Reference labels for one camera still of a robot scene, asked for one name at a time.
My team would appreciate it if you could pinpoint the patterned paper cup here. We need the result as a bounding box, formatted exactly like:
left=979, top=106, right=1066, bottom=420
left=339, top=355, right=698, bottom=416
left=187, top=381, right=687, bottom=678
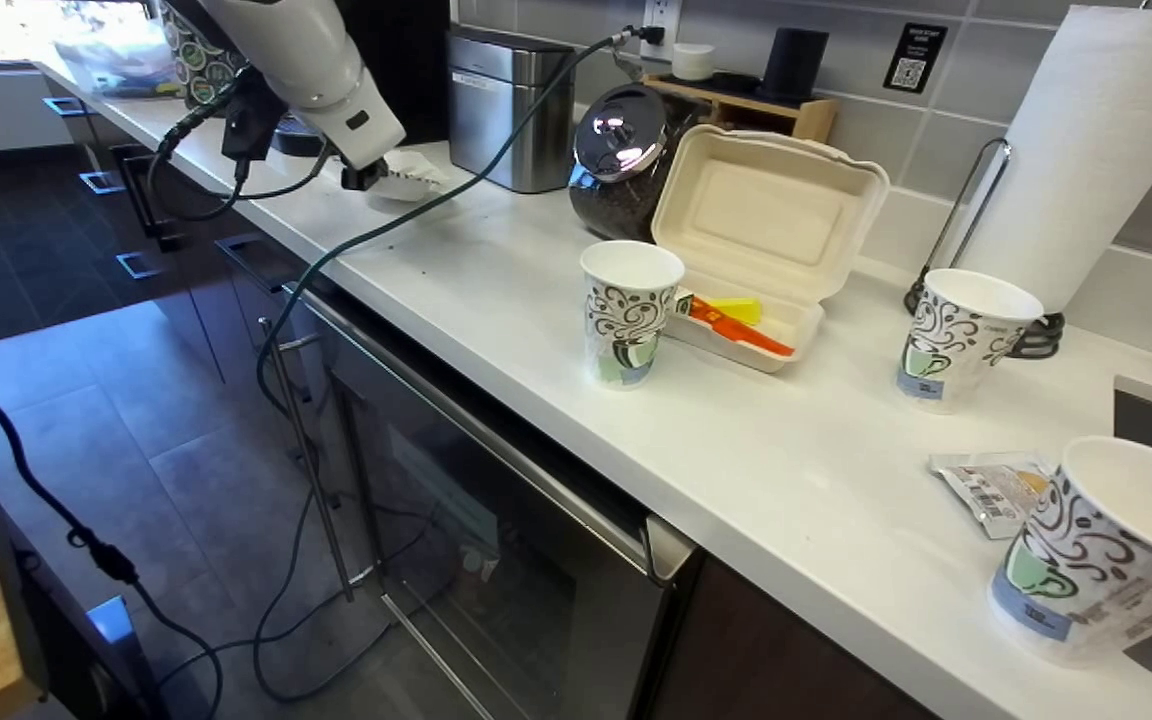
left=986, top=431, right=1152, bottom=657
left=893, top=265, right=1049, bottom=400
left=577, top=237, right=687, bottom=387

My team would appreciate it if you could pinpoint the black wall sign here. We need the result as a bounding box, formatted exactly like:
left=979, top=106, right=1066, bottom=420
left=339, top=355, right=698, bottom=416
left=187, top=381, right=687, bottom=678
left=882, top=17, right=946, bottom=95

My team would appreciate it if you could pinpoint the clear plastic bag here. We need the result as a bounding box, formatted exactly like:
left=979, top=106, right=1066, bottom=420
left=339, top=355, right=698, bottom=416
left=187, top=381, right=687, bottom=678
left=53, top=4, right=182, bottom=100

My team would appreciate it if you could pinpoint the yellow plastic utensil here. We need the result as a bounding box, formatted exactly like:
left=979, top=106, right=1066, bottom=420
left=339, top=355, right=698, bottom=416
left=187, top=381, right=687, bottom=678
left=707, top=293, right=766, bottom=332

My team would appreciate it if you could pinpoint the small wooden shelf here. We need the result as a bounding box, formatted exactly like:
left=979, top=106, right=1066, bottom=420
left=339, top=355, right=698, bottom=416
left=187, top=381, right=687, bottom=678
left=637, top=72, right=844, bottom=150

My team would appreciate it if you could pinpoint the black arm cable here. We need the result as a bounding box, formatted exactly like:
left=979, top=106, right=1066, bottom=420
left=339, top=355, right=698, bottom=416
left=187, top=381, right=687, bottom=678
left=144, top=63, right=339, bottom=229

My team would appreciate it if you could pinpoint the blue network cable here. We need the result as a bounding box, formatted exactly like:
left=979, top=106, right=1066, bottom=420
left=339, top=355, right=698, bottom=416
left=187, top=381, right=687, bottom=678
left=150, top=25, right=641, bottom=713

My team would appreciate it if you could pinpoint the silver foil packet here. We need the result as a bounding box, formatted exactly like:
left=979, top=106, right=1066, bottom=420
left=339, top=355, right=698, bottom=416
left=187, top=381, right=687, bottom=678
left=927, top=454, right=1058, bottom=539

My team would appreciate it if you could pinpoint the thick black cable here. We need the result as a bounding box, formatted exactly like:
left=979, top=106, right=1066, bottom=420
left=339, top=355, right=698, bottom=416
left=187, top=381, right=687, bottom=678
left=0, top=355, right=232, bottom=720

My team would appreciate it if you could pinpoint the black cylinder speaker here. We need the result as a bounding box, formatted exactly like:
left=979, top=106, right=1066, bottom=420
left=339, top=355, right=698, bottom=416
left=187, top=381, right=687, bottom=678
left=760, top=25, right=833, bottom=107

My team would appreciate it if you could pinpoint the small white container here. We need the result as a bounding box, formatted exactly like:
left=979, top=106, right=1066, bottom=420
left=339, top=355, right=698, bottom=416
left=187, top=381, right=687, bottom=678
left=664, top=37, right=725, bottom=89

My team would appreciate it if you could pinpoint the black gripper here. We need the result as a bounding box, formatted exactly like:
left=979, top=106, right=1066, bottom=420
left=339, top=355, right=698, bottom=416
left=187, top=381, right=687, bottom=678
left=339, top=152, right=394, bottom=192

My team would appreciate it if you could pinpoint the stainless steel box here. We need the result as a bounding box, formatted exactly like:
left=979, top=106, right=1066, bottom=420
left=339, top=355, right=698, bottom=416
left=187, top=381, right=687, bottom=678
left=444, top=25, right=579, bottom=195

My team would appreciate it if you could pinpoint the white paper towel roll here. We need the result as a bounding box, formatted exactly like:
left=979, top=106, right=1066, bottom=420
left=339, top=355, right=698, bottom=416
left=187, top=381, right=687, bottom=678
left=951, top=0, right=1152, bottom=316

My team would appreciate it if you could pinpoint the dark glass jar with lid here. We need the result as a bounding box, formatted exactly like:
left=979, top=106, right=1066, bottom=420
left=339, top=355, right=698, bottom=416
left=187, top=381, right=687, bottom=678
left=563, top=84, right=687, bottom=244

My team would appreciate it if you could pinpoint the white foam clamshell container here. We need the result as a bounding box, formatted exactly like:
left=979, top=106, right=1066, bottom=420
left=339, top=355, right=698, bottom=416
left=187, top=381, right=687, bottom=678
left=648, top=121, right=894, bottom=376

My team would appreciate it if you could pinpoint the metal paper towel holder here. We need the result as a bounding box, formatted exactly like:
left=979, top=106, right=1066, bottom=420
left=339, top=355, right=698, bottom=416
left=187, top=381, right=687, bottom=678
left=898, top=133, right=1070, bottom=364

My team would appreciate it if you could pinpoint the orange plastic utensil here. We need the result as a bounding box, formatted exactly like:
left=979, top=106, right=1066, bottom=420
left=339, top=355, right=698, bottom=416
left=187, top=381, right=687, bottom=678
left=675, top=293, right=799, bottom=361

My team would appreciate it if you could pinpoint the steel dishwasher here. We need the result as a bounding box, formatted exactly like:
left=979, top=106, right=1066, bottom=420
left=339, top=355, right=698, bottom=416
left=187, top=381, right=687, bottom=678
left=290, top=286, right=698, bottom=720

